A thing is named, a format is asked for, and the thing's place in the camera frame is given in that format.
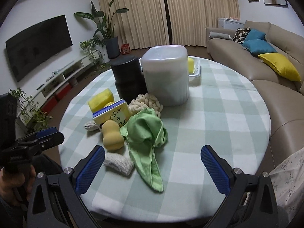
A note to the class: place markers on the white tv console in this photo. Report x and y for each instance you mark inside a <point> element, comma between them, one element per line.
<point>47,89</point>

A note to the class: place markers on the beige leather sofa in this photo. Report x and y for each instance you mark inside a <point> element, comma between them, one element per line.
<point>283,98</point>

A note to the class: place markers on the small trailing green plant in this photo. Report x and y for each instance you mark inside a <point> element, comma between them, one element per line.
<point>94,48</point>

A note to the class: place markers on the person's left hand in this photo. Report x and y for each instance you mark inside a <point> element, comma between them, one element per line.
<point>10,183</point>

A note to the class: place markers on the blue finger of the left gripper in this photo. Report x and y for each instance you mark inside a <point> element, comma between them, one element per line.
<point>36,146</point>
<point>46,132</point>

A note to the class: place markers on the tall potted leafy plant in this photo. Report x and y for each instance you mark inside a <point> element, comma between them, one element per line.
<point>105,25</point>

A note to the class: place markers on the white plastic tray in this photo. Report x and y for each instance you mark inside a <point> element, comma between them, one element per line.
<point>196,72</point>

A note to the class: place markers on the yellow blue cartoon sponge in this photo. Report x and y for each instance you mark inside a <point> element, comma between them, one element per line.
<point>118,112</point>

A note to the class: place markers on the yellow cushion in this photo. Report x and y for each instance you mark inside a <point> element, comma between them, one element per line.
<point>281,65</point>

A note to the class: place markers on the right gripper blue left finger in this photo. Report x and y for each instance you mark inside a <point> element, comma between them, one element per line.
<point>80,177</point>

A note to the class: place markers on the beige curtains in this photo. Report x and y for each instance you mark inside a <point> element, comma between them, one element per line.
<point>150,23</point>

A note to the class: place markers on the teal cushion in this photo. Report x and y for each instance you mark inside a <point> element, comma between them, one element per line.
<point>257,47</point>
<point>255,35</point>

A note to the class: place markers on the black wall television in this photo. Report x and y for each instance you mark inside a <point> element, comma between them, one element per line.
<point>36,44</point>

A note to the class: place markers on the tan peanut-shaped sponge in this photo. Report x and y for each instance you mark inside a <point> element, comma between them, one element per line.
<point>112,138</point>

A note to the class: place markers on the black white patterned cushion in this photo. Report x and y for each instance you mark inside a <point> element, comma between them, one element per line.
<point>240,35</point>

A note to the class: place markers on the black cylindrical container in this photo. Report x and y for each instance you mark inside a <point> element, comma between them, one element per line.
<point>129,78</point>

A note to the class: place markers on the green satin cloth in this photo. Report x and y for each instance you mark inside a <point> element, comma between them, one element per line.
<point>143,133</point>

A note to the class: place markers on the white knitted cloth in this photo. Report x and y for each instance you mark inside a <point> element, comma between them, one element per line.
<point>119,163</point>

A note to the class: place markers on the floral white fabric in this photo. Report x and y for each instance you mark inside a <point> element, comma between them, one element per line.
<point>287,180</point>

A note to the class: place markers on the grey folded blanket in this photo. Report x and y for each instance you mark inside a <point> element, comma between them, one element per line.
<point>219,35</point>

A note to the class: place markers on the yellow rectangular sponge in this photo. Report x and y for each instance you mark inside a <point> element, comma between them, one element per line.
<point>99,101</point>

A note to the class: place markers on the green white checkered tablecloth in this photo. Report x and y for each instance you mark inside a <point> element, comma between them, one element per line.
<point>225,111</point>

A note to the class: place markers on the yellow sponge in tray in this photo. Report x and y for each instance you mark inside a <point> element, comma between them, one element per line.
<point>191,65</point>

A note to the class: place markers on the green plant at left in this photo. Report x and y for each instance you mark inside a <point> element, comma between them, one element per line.
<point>29,112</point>

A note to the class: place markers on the white storage box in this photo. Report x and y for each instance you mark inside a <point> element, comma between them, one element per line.
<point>228,23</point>

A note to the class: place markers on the translucent white lidded container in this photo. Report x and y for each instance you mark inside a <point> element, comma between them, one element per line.
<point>169,95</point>

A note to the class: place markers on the teal cushion back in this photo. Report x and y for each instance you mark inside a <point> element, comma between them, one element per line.
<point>255,35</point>

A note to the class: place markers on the red gift bag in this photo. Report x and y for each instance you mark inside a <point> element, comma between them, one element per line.
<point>125,49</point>

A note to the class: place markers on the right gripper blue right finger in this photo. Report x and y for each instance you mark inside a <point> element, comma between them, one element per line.
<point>222,174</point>

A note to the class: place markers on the teal cushion front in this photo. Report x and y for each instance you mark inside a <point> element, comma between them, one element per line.
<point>257,47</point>

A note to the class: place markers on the cream knotted rope ball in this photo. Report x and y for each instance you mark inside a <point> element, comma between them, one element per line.
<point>145,101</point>

